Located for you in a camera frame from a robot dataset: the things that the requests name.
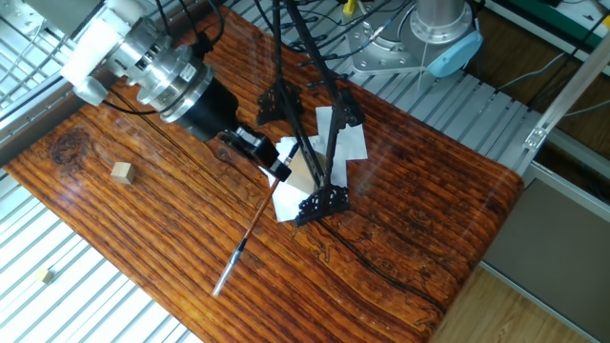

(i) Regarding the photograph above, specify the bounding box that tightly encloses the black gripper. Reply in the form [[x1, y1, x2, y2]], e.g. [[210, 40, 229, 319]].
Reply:
[[175, 82, 293, 184]]

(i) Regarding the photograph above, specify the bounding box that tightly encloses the thin calligraphy brush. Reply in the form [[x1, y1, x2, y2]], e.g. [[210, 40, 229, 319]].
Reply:
[[212, 177, 281, 299]]

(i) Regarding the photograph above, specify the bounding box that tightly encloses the grey robot base column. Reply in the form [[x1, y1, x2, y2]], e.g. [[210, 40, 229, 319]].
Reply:
[[412, 0, 476, 41]]

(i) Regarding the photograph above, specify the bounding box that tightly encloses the black metal pen rack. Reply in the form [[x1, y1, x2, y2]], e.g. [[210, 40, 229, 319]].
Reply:
[[255, 0, 370, 229]]

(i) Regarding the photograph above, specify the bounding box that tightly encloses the white paper sheet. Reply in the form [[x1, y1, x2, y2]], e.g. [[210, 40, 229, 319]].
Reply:
[[314, 104, 369, 162], [261, 135, 320, 192], [271, 171, 350, 223]]

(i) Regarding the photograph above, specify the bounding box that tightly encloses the large wooden block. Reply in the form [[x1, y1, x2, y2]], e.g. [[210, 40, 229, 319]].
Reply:
[[290, 157, 331, 193]]

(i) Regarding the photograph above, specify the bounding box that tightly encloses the small wooden cube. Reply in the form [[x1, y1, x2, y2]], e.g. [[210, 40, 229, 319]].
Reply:
[[111, 161, 133, 184]]

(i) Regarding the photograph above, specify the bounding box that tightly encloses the green board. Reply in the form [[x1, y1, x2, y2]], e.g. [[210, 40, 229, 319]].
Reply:
[[547, 0, 610, 49]]

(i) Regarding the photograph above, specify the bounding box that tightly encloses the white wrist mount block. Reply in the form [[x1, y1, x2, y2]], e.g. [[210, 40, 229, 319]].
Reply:
[[61, 0, 161, 106]]

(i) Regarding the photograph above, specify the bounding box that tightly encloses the white aluminium frame post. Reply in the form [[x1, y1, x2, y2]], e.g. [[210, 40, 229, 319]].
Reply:
[[521, 33, 610, 153]]

